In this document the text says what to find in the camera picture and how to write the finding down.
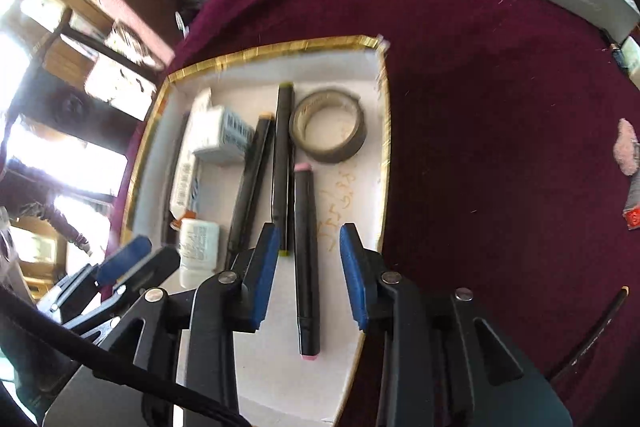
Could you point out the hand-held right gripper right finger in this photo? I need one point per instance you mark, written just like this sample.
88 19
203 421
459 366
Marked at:
355 277

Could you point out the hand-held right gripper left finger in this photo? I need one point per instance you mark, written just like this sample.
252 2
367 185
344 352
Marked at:
262 277

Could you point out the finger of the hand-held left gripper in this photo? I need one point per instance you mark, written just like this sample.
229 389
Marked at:
125 254
65 292

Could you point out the black marker pink cap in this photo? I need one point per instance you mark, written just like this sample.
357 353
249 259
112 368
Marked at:
306 257

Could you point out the white bottle text label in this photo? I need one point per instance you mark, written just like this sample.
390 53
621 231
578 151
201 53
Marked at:
197 247

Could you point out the black marker orange cap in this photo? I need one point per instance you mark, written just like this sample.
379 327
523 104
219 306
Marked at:
250 192

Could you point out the long white box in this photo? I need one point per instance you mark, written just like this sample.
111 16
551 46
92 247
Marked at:
187 177

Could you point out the white tray gold rim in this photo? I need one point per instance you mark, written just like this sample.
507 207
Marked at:
340 157

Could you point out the black marker yellow cap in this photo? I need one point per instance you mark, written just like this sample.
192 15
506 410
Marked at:
282 157

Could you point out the black tape roll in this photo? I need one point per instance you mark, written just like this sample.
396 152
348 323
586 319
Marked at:
330 154

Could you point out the small white barcode box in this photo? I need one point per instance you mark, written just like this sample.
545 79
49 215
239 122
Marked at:
225 137

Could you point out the large black marker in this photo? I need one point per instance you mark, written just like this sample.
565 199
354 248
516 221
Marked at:
590 332

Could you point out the red cube box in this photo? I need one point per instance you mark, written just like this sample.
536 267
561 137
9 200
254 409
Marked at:
634 218

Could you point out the pink plush toy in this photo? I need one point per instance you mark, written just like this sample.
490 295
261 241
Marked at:
627 147

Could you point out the burgundy tablecloth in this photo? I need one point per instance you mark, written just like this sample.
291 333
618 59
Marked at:
475 157

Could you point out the pink cushioned chair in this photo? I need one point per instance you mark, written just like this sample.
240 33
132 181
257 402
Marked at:
135 27

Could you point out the small dark gadget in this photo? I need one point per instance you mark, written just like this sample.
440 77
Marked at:
622 57

